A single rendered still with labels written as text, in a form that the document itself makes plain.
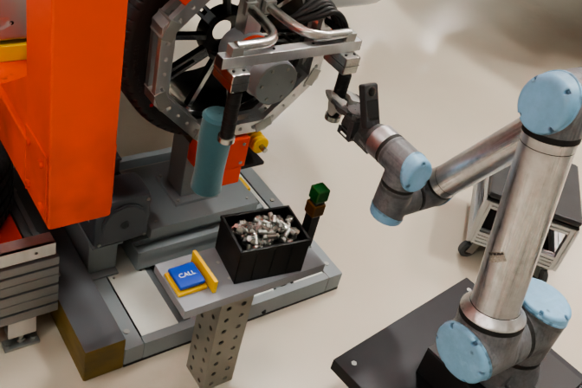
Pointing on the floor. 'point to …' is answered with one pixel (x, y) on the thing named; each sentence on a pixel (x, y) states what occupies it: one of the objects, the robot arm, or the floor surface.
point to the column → (217, 342)
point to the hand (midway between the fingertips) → (334, 89)
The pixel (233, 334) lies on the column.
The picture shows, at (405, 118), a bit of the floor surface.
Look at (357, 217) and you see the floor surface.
